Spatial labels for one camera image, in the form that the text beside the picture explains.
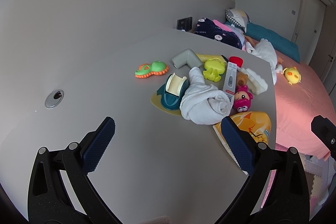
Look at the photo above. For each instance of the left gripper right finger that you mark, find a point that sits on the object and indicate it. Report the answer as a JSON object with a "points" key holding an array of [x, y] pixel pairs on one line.
{"points": [[288, 199]]}

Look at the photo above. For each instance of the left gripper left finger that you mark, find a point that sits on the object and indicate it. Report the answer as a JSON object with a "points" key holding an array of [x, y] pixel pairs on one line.
{"points": [[60, 190]]}

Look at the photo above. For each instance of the yellow cartoon bag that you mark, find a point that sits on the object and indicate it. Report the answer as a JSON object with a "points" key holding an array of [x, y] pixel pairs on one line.
{"points": [[256, 123]]}

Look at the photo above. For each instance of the pink doll toy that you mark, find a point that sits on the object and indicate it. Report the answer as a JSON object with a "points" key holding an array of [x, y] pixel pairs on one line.
{"points": [[242, 99]]}

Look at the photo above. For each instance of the brown bear toy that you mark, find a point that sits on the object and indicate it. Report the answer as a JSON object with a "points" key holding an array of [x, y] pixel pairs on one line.
{"points": [[241, 79]]}

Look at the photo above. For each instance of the white thermometer box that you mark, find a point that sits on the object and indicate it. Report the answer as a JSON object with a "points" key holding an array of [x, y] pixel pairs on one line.
{"points": [[229, 86]]}

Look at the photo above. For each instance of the red heart toy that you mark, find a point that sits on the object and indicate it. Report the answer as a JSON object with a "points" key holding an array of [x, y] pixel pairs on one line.
{"points": [[236, 60]]}

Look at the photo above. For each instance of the white towel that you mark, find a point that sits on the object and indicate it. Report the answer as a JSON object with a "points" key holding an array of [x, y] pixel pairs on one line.
{"points": [[204, 104]]}

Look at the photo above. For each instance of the grey L-shaped corner guard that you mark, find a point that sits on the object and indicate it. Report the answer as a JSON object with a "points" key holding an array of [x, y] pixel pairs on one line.
{"points": [[186, 57]]}

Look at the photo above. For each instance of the green orange crocodile toy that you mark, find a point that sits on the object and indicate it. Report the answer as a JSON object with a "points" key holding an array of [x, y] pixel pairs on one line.
{"points": [[156, 68]]}

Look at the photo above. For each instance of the pink bed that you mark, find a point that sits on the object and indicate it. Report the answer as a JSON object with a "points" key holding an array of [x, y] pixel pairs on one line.
{"points": [[297, 105]]}

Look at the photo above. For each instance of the colourful foam floor mats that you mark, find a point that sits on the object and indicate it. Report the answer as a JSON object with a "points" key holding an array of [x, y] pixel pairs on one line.
{"points": [[319, 175]]}

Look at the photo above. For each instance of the yellow chick plush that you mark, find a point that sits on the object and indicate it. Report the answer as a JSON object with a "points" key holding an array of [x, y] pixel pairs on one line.
{"points": [[292, 75]]}

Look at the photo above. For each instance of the teal long pillow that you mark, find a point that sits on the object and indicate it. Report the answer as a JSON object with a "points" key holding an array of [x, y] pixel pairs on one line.
{"points": [[279, 43]]}

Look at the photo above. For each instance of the white goose plush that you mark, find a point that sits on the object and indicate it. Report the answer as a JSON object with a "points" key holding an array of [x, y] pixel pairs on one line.
{"points": [[265, 51]]}

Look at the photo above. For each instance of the white door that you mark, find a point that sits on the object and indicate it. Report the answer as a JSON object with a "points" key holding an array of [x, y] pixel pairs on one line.
{"points": [[310, 12]]}

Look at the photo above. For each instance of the yellow green frog toy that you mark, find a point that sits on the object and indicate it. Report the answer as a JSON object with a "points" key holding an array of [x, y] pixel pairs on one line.
{"points": [[214, 68]]}

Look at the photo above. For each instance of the pink garment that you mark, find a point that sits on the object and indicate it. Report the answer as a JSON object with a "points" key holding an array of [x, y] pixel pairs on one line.
{"points": [[222, 26]]}

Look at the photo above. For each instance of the checkered patchwork pillow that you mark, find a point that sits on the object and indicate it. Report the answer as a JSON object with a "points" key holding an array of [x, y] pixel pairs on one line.
{"points": [[238, 18]]}

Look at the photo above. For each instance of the navy cartoon pajama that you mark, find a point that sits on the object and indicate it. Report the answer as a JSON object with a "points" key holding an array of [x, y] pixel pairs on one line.
{"points": [[207, 28]]}

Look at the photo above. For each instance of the silver desk cable grommet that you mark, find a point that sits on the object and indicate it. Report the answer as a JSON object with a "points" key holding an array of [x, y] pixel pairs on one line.
{"points": [[54, 98]]}

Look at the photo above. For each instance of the black wall socket panel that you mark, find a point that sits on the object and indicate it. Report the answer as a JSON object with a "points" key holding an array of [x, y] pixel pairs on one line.
{"points": [[185, 24]]}

